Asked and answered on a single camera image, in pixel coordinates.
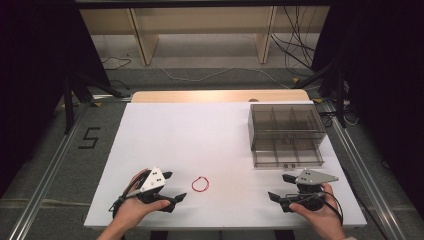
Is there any aluminium floor rail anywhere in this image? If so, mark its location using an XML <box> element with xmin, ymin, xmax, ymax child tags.
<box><xmin>319</xmin><ymin>99</ymin><xmax>408</xmax><ymax>240</ymax></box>
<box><xmin>7</xmin><ymin>102</ymin><xmax>92</xmax><ymax>240</ymax></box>

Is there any black tripod stand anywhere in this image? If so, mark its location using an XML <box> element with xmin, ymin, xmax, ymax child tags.
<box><xmin>292</xmin><ymin>59</ymin><xmax>350</xmax><ymax>130</ymax></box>
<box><xmin>62</xmin><ymin>70</ymin><xmax>132</xmax><ymax>135</ymax></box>

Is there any transparent grey drawer cabinet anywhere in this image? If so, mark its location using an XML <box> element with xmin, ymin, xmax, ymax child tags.
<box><xmin>247</xmin><ymin>102</ymin><xmax>328</xmax><ymax>153</ymax></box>

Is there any transparent grey divided drawer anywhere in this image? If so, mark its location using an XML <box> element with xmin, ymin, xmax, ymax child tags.
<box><xmin>251</xmin><ymin>137</ymin><xmax>325</xmax><ymax>169</ymax></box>

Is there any person's left hand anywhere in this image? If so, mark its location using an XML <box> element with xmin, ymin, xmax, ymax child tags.
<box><xmin>112</xmin><ymin>168</ymin><xmax>171</xmax><ymax>232</ymax></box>

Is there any bundle of black cables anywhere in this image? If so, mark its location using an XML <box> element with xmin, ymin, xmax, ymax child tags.
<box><xmin>270</xmin><ymin>5</ymin><xmax>322</xmax><ymax>72</ymax></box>

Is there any white floor cable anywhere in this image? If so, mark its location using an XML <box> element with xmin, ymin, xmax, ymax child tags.
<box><xmin>159</xmin><ymin>67</ymin><xmax>292</xmax><ymax>90</ymax></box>

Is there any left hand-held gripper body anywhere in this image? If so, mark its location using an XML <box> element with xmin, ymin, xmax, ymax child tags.
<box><xmin>125</xmin><ymin>166</ymin><xmax>177</xmax><ymax>214</ymax></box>

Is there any black floor cable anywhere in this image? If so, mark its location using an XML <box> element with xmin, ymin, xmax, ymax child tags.
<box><xmin>101</xmin><ymin>55</ymin><xmax>133</xmax><ymax>71</ymax></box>

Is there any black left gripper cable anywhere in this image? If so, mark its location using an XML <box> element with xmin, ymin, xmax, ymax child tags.
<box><xmin>108</xmin><ymin>173</ymin><xmax>152</xmax><ymax>215</ymax></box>

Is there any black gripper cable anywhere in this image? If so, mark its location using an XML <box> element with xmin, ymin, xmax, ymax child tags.
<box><xmin>108</xmin><ymin>173</ymin><xmax>152</xmax><ymax>215</ymax></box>
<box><xmin>285</xmin><ymin>190</ymin><xmax>344</xmax><ymax>226</ymax></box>

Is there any person's right hand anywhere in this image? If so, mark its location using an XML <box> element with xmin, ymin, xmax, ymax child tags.
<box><xmin>288</xmin><ymin>182</ymin><xmax>345</xmax><ymax>236</ymax></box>

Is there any black curtain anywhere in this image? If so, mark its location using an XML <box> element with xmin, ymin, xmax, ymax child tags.
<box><xmin>0</xmin><ymin>0</ymin><xmax>112</xmax><ymax>198</ymax></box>
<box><xmin>310</xmin><ymin>0</ymin><xmax>424</xmax><ymax>212</ymax></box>

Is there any white table cover board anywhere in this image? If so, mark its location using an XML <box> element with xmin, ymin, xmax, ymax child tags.
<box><xmin>83</xmin><ymin>100</ymin><xmax>368</xmax><ymax>231</ymax></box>

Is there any red rubber band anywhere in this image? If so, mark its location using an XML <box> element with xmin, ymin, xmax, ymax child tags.
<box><xmin>191</xmin><ymin>176</ymin><xmax>211</xmax><ymax>193</ymax></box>

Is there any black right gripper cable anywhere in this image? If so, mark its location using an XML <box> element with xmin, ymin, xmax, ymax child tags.
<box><xmin>285</xmin><ymin>190</ymin><xmax>344</xmax><ymax>226</ymax></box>

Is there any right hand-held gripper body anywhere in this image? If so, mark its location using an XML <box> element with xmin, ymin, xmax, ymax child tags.
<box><xmin>280</xmin><ymin>168</ymin><xmax>340</xmax><ymax>213</ymax></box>

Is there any light wooden desk frame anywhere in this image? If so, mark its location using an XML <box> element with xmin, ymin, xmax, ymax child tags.
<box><xmin>79</xmin><ymin>5</ymin><xmax>332</xmax><ymax>67</ymax></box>

